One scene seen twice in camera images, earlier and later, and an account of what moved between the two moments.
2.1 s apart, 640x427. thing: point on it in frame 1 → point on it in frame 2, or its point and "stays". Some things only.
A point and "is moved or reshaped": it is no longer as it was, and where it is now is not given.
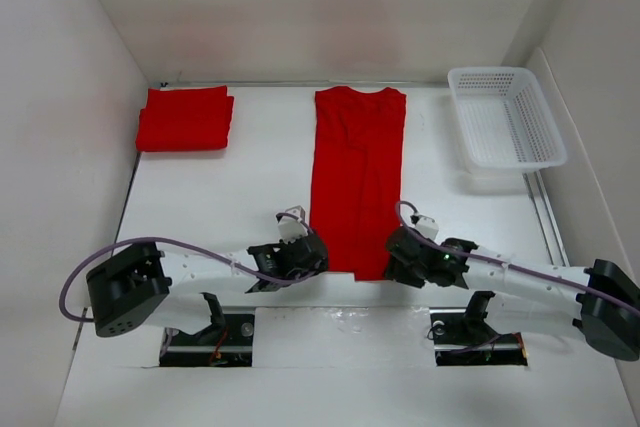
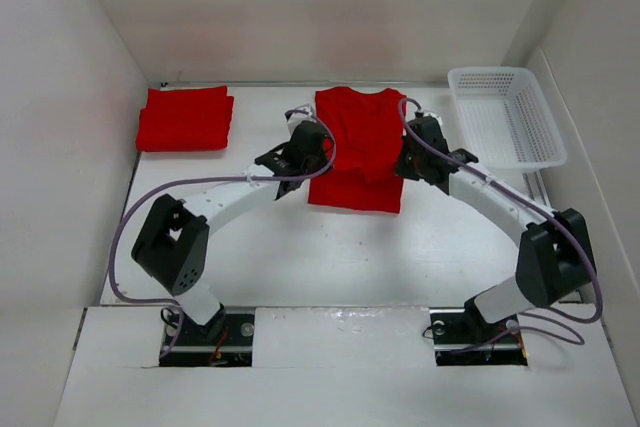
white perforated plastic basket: x=505 y=119 stays
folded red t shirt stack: x=185 y=119 stays
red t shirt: x=358 y=152 is moved or reshaped
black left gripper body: x=314 y=253 → x=314 y=161
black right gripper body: x=398 y=251 → x=409 y=163
